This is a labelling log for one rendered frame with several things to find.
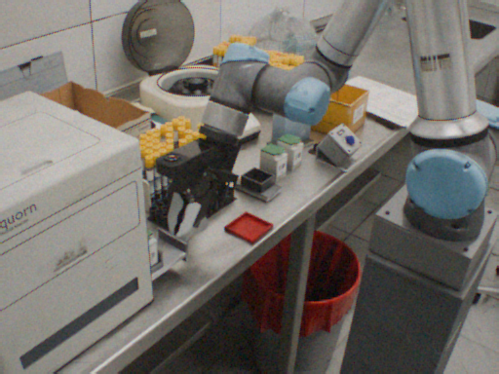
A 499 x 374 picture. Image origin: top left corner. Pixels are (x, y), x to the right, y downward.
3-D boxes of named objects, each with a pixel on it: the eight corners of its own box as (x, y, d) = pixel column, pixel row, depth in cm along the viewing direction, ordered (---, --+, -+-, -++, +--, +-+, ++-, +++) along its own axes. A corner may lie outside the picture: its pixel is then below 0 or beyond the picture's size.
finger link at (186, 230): (204, 252, 98) (221, 205, 96) (183, 253, 92) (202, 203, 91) (191, 245, 99) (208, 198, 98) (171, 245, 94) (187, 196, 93)
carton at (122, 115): (68, 220, 105) (57, 153, 97) (-4, 171, 120) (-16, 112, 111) (156, 171, 122) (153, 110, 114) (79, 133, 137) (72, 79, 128)
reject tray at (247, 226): (251, 243, 102) (252, 241, 101) (223, 229, 105) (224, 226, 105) (273, 227, 106) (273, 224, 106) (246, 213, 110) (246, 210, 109)
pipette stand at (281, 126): (287, 156, 131) (290, 118, 125) (266, 145, 135) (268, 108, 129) (314, 143, 137) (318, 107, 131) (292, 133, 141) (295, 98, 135)
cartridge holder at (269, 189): (267, 203, 114) (268, 188, 112) (232, 187, 118) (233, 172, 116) (282, 192, 117) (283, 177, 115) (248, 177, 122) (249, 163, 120)
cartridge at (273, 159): (275, 182, 120) (278, 156, 117) (258, 175, 123) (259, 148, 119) (286, 175, 123) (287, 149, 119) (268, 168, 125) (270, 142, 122)
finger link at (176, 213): (191, 245, 99) (208, 198, 98) (171, 245, 94) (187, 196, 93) (178, 239, 101) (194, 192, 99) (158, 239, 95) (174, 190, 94)
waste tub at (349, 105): (346, 141, 139) (351, 105, 133) (300, 127, 144) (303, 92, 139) (365, 124, 148) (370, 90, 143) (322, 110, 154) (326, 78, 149)
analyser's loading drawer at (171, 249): (97, 325, 80) (94, 301, 77) (71, 305, 83) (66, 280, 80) (188, 260, 94) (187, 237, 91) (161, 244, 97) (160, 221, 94)
